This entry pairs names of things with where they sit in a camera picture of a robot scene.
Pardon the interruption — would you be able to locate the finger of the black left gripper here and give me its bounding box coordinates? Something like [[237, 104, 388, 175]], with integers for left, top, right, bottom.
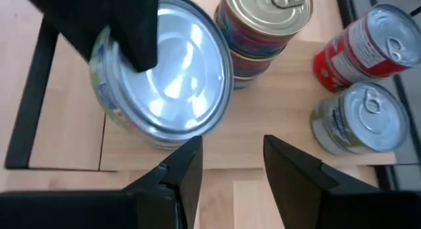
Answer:
[[19, 0, 113, 63], [106, 0, 161, 73]]

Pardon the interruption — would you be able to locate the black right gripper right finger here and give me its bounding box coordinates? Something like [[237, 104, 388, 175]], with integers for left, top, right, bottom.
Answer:
[[262, 134, 384, 229]]

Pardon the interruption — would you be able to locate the green albacore pull-tab can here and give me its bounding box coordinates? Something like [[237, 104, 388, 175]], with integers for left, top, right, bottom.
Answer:
[[310, 80, 409, 157]]

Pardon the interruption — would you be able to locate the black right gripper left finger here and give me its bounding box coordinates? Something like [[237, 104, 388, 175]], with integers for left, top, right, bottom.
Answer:
[[121, 135, 204, 229]]

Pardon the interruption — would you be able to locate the green label tuna can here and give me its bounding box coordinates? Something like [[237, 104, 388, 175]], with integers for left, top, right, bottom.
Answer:
[[88, 0, 235, 147], [98, 100, 186, 151]]

